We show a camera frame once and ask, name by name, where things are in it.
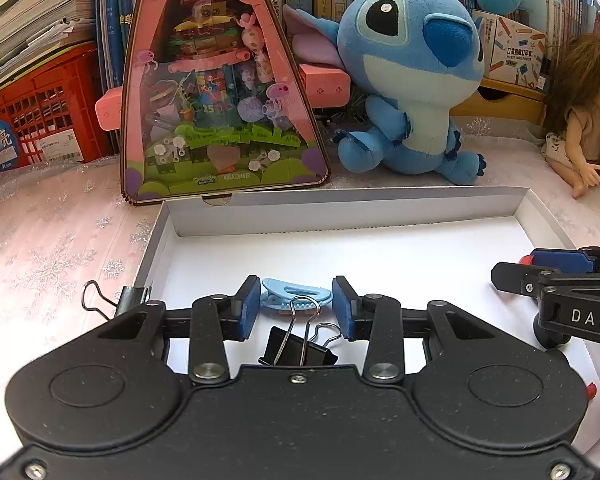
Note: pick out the blue alien plush toy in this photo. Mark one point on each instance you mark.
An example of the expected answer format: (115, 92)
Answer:
(410, 75)

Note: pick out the row of thin blue books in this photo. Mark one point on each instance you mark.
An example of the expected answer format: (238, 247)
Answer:
(112, 20)

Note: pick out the black binder clip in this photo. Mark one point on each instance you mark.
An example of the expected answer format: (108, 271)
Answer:
(130, 300)
(290, 350)

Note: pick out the small red object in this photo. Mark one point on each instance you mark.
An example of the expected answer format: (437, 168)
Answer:
(591, 391)

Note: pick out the white box with pencil print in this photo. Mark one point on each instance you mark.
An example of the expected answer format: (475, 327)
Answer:
(515, 50)

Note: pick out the pink snowflake tablecloth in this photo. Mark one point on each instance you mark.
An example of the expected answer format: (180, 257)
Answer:
(40, 240)

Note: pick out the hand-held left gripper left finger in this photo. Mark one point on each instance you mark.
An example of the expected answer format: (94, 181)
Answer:
(247, 310)

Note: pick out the long-haired baby doll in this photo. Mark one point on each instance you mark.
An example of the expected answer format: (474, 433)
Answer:
(585, 100)

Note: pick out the red plastic crate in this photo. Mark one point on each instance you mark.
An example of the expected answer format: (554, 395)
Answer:
(55, 105)

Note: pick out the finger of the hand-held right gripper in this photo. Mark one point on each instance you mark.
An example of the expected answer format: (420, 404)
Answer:
(560, 260)
(515, 277)

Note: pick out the light blue plastic clip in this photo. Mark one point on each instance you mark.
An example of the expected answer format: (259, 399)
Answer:
(285, 290)

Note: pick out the wooden drawer shelf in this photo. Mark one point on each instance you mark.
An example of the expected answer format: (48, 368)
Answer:
(505, 105)

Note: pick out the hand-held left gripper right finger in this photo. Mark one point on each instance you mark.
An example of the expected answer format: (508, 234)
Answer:
(342, 310)

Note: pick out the stack of worn books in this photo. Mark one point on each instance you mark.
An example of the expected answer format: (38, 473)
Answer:
(25, 10)

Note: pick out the pink triangular toy package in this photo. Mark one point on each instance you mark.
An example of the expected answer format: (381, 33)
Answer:
(220, 85)

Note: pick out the white shallow cardboard box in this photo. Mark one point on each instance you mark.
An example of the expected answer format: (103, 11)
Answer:
(330, 255)

